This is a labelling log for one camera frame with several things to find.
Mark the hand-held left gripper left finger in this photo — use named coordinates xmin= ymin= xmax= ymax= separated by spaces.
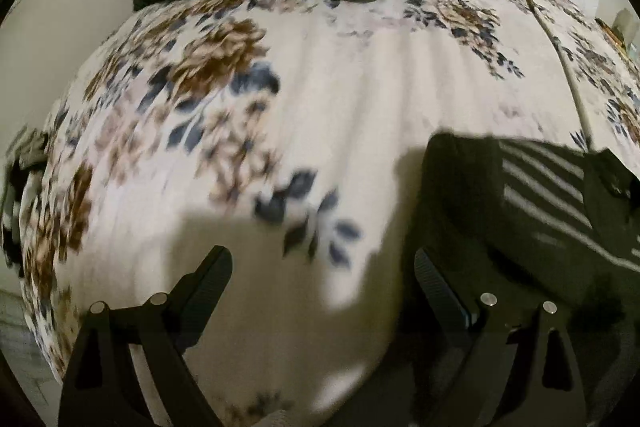
xmin=58 ymin=245 xmax=234 ymax=427

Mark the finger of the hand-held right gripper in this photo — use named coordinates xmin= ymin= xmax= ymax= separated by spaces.
xmin=584 ymin=148 xmax=640 ymax=230

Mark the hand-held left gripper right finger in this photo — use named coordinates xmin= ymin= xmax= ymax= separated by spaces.
xmin=413 ymin=248 xmax=589 ymax=427

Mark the black white-striped garment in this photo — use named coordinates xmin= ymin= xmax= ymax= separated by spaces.
xmin=414 ymin=133 xmax=640 ymax=427

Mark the floral bedsheet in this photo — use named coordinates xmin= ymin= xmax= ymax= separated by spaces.
xmin=0 ymin=0 xmax=640 ymax=427

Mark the black white patterned cloth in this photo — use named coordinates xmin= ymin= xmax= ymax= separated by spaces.
xmin=0 ymin=127 xmax=51 ymax=279

